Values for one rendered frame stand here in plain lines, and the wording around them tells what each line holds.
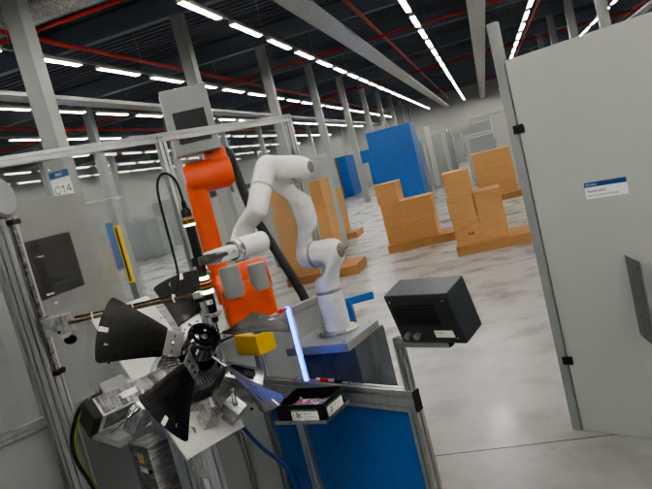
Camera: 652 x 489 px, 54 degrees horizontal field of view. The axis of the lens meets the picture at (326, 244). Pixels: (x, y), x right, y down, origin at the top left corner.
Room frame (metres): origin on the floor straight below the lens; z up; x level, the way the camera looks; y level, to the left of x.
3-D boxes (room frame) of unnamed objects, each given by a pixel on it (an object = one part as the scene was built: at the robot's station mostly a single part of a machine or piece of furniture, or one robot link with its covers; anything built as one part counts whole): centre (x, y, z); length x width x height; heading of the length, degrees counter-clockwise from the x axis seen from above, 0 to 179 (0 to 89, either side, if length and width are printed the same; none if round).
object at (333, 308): (2.87, 0.04, 1.06); 0.19 x 0.19 x 0.18
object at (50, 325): (2.45, 1.08, 1.36); 0.10 x 0.07 x 0.08; 79
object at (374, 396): (2.51, 0.13, 0.82); 0.90 x 0.04 x 0.08; 44
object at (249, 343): (2.79, 0.41, 1.02); 0.16 x 0.10 x 0.11; 44
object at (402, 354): (2.20, -0.17, 0.96); 0.03 x 0.03 x 0.20; 44
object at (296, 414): (2.35, 0.20, 0.85); 0.22 x 0.17 x 0.07; 59
